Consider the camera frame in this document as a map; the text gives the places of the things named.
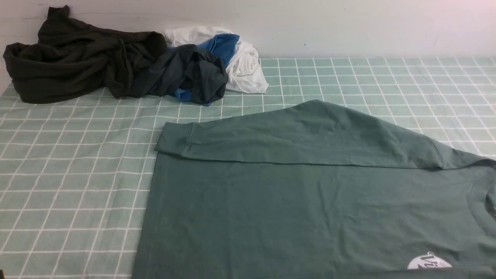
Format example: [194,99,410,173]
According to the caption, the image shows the green long-sleeve top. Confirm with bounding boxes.
[131,100,496,279]

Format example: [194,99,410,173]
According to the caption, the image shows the white crumpled garment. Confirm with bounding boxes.
[164,26,268,94]

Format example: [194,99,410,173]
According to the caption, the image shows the dark grey crumpled garment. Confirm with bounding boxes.
[126,44,228,105]

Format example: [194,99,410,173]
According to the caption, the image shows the blue crumpled garment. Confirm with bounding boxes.
[175,33,239,106]

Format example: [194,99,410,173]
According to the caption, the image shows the green checked tablecloth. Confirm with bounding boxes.
[0,57,496,279]

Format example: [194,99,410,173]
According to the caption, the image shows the dark olive crumpled garment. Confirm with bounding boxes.
[3,6,167,104]

